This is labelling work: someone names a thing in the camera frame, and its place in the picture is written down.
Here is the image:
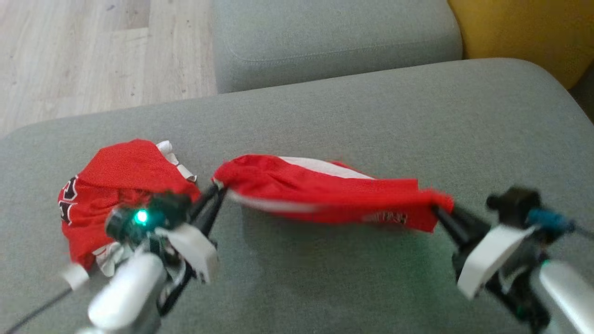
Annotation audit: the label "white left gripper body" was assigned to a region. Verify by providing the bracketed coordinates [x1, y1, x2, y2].
[160, 222, 220, 284]

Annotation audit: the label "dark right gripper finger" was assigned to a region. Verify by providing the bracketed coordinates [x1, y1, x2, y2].
[432, 208, 470, 247]
[451, 206, 491, 238]

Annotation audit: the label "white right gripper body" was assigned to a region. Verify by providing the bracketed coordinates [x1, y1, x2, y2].
[452, 225, 536, 300]

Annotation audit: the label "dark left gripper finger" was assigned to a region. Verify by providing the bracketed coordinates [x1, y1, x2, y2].
[188, 183, 222, 221]
[200, 188, 228, 237]

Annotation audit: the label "red basketball jersey white sleeves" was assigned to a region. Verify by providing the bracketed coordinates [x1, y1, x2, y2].
[57, 138, 201, 278]

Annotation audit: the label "red basketball shorts white trim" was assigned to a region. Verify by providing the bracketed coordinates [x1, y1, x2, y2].
[213, 154, 454, 233]

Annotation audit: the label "large grey sofa seat cushion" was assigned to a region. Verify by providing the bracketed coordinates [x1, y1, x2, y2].
[0, 58, 594, 334]

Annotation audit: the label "yellow upholstered sofa cushion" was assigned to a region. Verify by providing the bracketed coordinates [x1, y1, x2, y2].
[447, 0, 594, 90]

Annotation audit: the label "small grey sofa cushion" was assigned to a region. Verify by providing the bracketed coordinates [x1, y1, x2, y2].
[211, 0, 464, 94]

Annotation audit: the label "blue right camera plug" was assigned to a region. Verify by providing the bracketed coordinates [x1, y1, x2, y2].
[527, 209, 574, 235]

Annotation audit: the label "white cable tag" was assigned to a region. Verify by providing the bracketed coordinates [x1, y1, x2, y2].
[59, 263, 90, 290]

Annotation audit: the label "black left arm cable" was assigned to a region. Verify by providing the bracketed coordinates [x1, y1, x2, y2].
[0, 288, 75, 334]

